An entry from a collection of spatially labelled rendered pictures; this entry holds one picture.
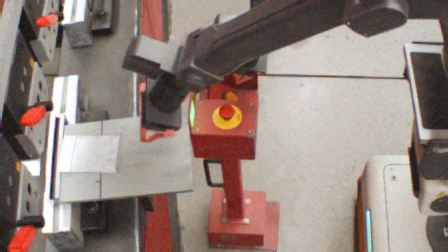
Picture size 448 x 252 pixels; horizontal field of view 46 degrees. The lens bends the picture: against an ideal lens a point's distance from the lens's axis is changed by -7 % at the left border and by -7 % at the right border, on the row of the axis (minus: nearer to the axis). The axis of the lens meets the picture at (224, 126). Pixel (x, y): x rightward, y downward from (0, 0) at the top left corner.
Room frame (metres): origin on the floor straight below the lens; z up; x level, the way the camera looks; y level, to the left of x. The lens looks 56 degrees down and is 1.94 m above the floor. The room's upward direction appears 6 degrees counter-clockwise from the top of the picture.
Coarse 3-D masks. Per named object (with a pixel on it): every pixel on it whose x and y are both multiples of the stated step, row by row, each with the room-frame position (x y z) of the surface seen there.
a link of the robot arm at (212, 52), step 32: (288, 0) 0.47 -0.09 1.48; (320, 0) 0.43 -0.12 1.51; (352, 0) 0.40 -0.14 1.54; (384, 0) 0.37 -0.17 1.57; (192, 32) 0.59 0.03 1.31; (224, 32) 0.52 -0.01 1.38; (256, 32) 0.47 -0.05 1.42; (288, 32) 0.45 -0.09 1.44; (320, 32) 0.44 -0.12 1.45; (192, 64) 0.52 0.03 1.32; (224, 64) 0.51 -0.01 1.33
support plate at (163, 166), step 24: (120, 120) 0.66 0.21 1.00; (144, 144) 0.60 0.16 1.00; (168, 144) 0.59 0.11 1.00; (120, 168) 0.55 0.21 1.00; (144, 168) 0.54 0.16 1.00; (168, 168) 0.54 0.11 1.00; (72, 192) 0.51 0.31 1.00; (96, 192) 0.50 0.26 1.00; (120, 192) 0.50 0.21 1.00; (144, 192) 0.49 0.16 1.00; (168, 192) 0.49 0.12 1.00
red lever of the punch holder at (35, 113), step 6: (42, 102) 0.53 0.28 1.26; (48, 102) 0.53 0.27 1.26; (30, 108) 0.52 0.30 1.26; (36, 108) 0.50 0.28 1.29; (42, 108) 0.50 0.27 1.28; (48, 108) 0.52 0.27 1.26; (30, 114) 0.47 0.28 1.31; (36, 114) 0.47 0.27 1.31; (42, 114) 0.49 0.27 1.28; (24, 120) 0.46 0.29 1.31; (30, 120) 0.46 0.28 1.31; (36, 120) 0.46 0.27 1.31; (24, 126) 0.46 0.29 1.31
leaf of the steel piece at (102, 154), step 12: (120, 132) 0.62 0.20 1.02; (84, 144) 0.61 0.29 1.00; (96, 144) 0.61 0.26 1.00; (108, 144) 0.61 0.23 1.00; (120, 144) 0.59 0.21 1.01; (84, 156) 0.58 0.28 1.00; (96, 156) 0.58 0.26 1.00; (108, 156) 0.58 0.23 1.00; (120, 156) 0.57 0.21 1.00; (72, 168) 0.56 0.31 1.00; (84, 168) 0.56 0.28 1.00; (96, 168) 0.55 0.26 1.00; (108, 168) 0.55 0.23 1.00
